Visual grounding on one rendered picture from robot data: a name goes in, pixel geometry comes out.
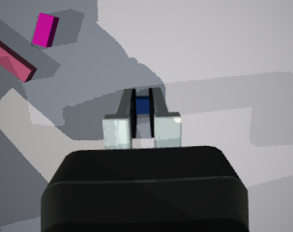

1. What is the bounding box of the magenta rod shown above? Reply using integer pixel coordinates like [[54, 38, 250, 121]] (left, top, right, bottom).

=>
[[32, 13, 59, 47]]

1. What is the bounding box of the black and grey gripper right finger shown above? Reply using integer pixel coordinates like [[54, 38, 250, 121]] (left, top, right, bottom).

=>
[[149, 87, 182, 148]]

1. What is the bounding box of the small blue cube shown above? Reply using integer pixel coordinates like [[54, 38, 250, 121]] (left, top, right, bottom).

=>
[[135, 96, 150, 114]]

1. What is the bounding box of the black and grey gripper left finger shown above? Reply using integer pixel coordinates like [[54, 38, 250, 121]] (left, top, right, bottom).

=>
[[103, 88, 137, 150]]

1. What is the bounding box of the pink rod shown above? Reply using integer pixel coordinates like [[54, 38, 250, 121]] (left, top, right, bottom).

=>
[[0, 41, 37, 82]]

